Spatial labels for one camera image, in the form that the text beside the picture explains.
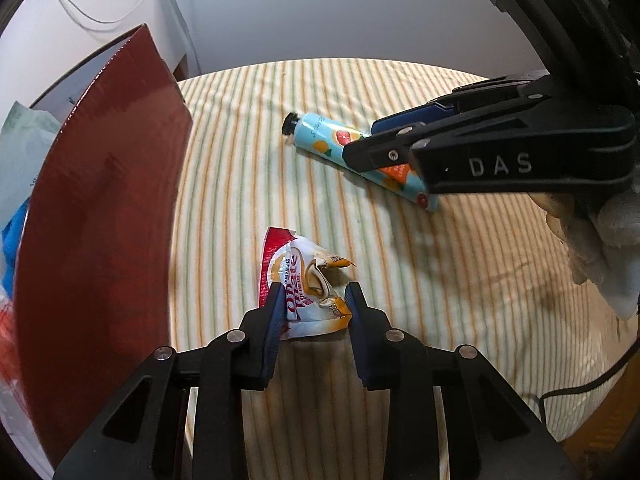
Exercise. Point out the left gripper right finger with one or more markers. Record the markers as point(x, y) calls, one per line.
point(491, 432)

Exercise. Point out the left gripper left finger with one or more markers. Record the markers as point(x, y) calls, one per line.
point(140, 432)

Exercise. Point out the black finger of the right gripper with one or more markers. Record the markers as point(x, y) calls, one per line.
point(488, 93)

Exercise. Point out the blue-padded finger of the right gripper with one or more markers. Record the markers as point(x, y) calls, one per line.
point(428, 112)

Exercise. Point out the hand cream tube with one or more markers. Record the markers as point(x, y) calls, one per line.
point(346, 147)

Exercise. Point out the snack wrapper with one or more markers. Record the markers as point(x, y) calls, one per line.
point(313, 307)

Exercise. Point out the pink plastic bag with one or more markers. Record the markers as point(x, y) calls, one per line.
point(14, 414)

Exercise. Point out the blue towel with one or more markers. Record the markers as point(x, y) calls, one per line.
point(11, 237)

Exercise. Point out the right white gloved hand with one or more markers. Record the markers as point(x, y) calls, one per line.
point(600, 230)

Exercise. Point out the red cardboard box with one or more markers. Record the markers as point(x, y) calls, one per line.
point(90, 291)

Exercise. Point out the striped bed sheet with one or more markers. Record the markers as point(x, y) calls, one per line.
point(482, 269)

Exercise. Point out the green tissue pack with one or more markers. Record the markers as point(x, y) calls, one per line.
point(26, 137)

